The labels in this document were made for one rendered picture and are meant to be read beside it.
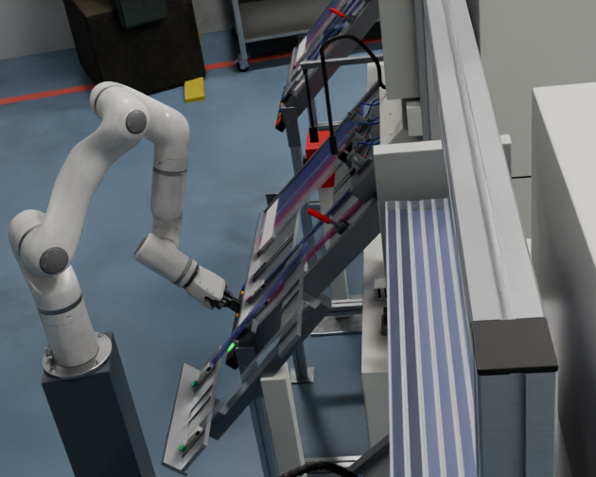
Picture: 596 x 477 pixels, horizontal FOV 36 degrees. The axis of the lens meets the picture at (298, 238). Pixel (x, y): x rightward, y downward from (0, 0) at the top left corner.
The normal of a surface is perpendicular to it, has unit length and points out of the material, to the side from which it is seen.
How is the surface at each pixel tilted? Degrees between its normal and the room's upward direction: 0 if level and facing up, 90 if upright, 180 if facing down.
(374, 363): 0
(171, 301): 0
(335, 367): 0
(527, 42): 90
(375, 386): 90
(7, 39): 90
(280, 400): 90
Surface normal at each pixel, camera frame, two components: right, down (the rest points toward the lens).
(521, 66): -0.07, 0.54
